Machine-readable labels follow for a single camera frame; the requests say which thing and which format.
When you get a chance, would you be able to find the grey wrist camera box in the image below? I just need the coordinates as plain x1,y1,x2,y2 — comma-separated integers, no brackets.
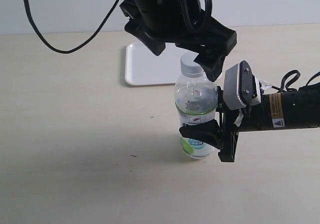
223,60,272,111

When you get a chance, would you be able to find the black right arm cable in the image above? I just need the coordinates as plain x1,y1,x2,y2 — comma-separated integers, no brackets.
271,70,320,92

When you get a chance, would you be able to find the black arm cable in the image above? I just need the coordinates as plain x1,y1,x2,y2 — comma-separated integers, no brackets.
19,0,128,54
271,70,320,92

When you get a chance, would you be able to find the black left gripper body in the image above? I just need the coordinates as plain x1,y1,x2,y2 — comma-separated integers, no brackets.
120,0,237,56

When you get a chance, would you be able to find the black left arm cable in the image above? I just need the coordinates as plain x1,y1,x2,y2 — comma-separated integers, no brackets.
19,0,128,54

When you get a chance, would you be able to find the clear plastic water bottle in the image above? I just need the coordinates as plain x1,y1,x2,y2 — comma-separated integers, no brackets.
174,72,218,159

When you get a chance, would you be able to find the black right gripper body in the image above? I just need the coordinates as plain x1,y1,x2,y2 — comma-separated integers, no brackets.
217,87,271,163

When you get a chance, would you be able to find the white rectangular tray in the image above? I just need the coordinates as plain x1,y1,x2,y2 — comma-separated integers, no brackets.
124,42,187,86

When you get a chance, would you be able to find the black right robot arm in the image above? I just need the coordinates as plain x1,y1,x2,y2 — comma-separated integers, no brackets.
179,84,320,162

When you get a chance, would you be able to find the white bottle cap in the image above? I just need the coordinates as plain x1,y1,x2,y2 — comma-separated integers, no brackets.
180,52,205,78

